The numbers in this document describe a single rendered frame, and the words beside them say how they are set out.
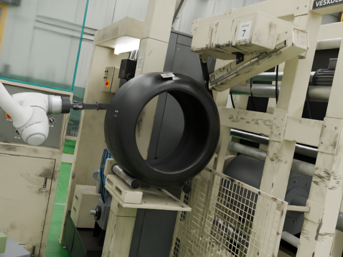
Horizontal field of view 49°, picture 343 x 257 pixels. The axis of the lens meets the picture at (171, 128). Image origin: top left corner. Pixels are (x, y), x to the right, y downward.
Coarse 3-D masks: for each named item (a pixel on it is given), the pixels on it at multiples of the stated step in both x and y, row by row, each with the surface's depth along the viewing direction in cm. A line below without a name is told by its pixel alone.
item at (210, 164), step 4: (216, 148) 232; (212, 160) 232; (208, 164) 231; (212, 164) 233; (212, 168) 233; (200, 172) 230; (208, 172) 232; (196, 176) 229; (200, 176) 230; (204, 176) 231; (208, 176) 233
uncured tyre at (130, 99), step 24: (168, 72) 185; (120, 96) 182; (144, 96) 176; (192, 96) 212; (120, 120) 175; (192, 120) 218; (216, 120) 193; (120, 144) 176; (192, 144) 218; (216, 144) 197; (144, 168) 180; (168, 168) 213; (192, 168) 191
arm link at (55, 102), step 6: (48, 96) 168; (54, 96) 169; (48, 102) 167; (54, 102) 167; (60, 102) 168; (48, 108) 167; (54, 108) 168; (60, 108) 169; (48, 114) 170; (54, 114) 171
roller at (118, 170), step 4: (112, 168) 211; (116, 168) 206; (120, 168) 204; (116, 172) 204; (120, 172) 198; (124, 172) 196; (120, 176) 197; (124, 176) 192; (128, 176) 188; (132, 176) 187; (124, 180) 191; (128, 180) 185; (132, 180) 182; (136, 180) 181; (128, 184) 186; (132, 184) 181; (136, 184) 181; (136, 188) 182
